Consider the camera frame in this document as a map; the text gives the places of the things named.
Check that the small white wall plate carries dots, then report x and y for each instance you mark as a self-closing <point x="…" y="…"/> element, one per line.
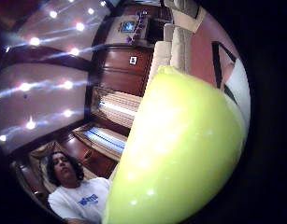
<point x="133" y="60"/>

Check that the window blinds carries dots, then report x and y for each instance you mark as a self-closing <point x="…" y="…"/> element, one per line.
<point x="102" y="141"/>
<point x="119" y="107"/>

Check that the the person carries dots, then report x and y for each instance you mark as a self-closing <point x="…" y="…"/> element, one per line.
<point x="77" y="193"/>

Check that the green apple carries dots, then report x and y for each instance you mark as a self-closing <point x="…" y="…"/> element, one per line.
<point x="177" y="149"/>

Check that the patterned rug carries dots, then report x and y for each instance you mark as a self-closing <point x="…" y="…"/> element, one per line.
<point x="224" y="68"/>

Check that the beige sofa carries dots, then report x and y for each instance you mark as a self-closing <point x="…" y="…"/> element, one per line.
<point x="174" y="43"/>

